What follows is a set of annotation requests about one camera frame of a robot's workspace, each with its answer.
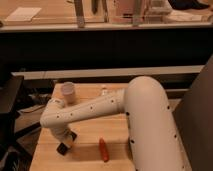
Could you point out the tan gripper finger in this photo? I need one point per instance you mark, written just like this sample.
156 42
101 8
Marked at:
69 141

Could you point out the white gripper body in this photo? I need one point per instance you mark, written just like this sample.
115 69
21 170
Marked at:
61 133

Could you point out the black eraser block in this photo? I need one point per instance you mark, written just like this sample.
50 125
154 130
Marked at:
62 148

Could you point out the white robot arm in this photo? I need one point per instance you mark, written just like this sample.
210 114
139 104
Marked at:
153 135

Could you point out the white ceramic cup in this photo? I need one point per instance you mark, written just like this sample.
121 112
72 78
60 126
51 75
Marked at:
68 92

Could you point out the orange carrot toy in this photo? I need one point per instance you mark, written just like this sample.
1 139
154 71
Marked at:
103 150

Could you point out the black equipment on left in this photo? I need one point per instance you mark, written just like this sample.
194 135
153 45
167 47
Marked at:
8 99

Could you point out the dark chair back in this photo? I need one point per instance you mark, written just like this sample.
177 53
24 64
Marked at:
194 119

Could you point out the white paper sheet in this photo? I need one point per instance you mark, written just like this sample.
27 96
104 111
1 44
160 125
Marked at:
23 14

